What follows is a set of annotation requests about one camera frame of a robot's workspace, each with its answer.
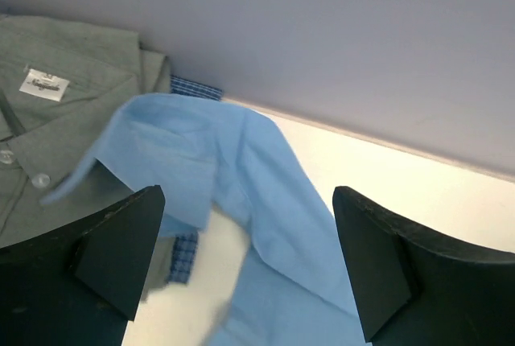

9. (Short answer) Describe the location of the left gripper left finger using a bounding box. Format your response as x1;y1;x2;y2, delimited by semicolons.
1;186;165;346

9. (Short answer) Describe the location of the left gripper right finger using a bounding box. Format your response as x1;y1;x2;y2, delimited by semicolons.
332;186;514;346

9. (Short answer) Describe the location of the light blue long sleeve shirt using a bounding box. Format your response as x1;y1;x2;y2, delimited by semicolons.
44;93;365;345

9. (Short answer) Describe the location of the folded blue plaid shirt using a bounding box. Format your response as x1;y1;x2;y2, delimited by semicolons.
167;76;224;284

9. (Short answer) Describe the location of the folded grey shirt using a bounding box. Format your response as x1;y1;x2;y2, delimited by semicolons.
0;14;178;295

